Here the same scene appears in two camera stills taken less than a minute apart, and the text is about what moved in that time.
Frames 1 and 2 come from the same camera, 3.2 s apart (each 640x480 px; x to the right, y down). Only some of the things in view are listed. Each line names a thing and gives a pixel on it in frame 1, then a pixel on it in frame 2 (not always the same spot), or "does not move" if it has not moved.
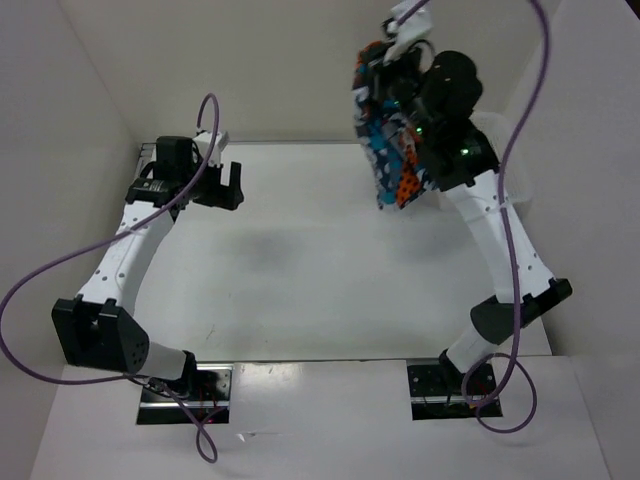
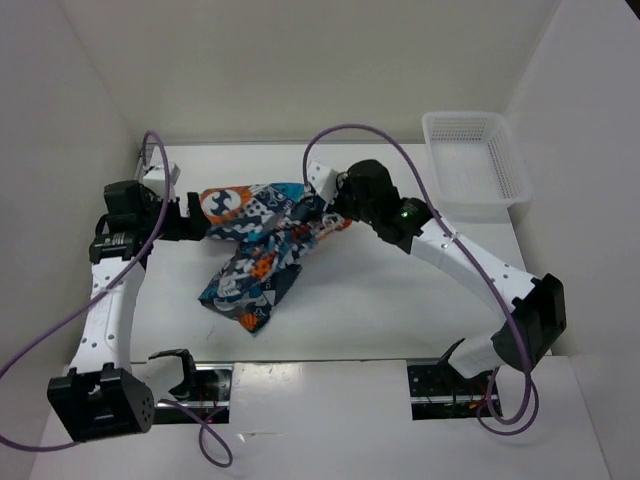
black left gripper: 225,196 -> 188,228
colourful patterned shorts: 388,140 -> 274,228
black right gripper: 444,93 -> 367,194
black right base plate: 436,392 does not move
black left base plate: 210,399 does not move
